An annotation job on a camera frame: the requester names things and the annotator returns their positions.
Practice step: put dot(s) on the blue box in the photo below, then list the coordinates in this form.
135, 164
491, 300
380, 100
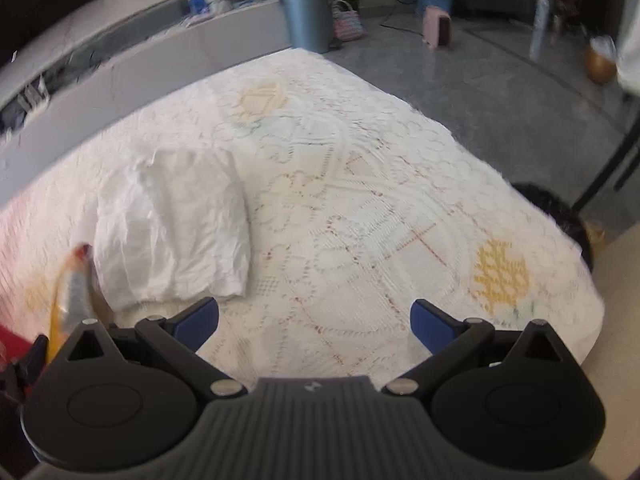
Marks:
200, 2

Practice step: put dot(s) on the pink heater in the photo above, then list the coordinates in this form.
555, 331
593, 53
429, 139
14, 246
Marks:
436, 27

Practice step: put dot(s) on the white lace tablecloth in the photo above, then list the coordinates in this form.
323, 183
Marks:
375, 210

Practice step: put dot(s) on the black metal leg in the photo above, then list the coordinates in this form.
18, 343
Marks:
612, 160

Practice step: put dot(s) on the black furry item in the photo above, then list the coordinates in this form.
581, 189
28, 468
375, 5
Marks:
560, 215

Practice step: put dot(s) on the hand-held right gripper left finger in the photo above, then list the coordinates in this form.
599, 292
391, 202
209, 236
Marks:
197, 322

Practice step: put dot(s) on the white plastic bag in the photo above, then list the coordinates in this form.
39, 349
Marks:
170, 230

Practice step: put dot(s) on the colourful snack packet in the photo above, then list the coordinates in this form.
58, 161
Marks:
72, 300

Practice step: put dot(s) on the woven basket bag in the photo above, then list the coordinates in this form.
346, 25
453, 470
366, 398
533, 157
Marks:
347, 24

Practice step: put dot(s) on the blue-grey trash can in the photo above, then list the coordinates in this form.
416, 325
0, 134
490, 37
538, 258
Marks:
306, 17

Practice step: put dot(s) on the grey television cabinet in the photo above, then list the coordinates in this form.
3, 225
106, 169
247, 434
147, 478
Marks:
200, 45

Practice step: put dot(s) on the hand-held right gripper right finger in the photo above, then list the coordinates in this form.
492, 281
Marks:
430, 325

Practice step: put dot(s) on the white cloth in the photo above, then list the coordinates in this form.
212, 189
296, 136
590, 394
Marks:
630, 25

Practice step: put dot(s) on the golden vase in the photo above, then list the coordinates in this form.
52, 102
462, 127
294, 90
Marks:
601, 62

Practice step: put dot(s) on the white tall bottle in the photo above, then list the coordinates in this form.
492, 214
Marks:
540, 27

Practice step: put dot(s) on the red box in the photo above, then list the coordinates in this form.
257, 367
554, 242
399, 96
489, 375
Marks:
12, 342

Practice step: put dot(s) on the black television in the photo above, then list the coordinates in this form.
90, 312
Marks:
45, 0

